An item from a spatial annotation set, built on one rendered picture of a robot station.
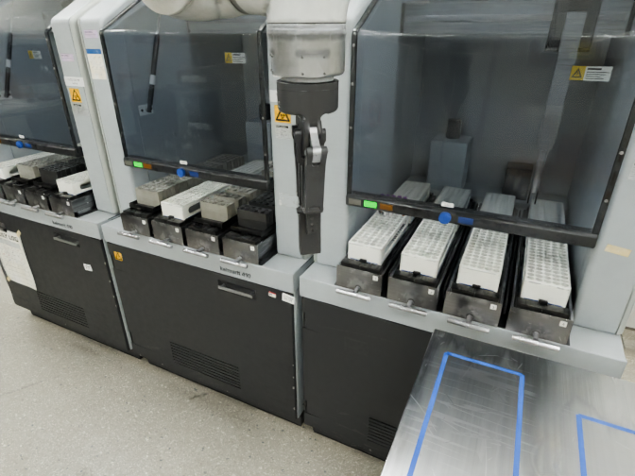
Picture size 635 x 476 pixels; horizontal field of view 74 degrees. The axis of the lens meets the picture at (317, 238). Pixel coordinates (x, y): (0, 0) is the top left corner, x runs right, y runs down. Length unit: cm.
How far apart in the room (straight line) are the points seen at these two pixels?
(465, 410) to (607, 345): 51
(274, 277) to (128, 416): 95
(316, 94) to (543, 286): 80
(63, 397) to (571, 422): 190
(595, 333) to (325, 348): 74
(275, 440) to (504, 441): 114
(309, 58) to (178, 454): 157
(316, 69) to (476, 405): 61
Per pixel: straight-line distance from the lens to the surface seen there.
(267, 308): 143
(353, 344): 134
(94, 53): 170
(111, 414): 205
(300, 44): 50
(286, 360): 152
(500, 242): 131
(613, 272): 119
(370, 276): 118
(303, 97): 51
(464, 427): 80
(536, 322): 115
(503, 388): 88
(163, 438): 189
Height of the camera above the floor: 141
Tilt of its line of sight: 26 degrees down
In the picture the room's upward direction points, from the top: straight up
